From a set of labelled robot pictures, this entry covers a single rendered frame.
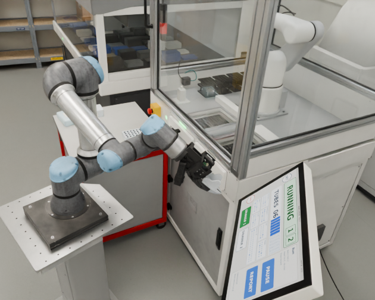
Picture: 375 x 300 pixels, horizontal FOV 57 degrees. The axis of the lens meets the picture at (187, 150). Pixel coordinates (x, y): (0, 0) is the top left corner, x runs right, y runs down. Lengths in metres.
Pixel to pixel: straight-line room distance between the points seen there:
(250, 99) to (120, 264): 1.49
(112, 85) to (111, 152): 1.49
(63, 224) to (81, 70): 0.65
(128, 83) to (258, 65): 1.47
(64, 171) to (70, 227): 0.24
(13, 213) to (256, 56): 1.24
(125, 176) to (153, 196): 0.29
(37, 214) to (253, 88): 1.05
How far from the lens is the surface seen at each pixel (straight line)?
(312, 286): 0.92
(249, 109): 1.37
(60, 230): 1.56
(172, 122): 2.00
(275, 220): 1.16
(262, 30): 1.27
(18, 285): 2.47
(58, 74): 1.31
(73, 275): 1.83
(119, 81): 2.58
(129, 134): 2.11
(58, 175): 1.49
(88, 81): 1.38
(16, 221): 1.71
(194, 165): 1.15
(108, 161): 1.11
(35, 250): 1.56
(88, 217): 1.59
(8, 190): 3.16
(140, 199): 2.28
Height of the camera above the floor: 1.89
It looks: 34 degrees down
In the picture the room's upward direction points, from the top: 4 degrees clockwise
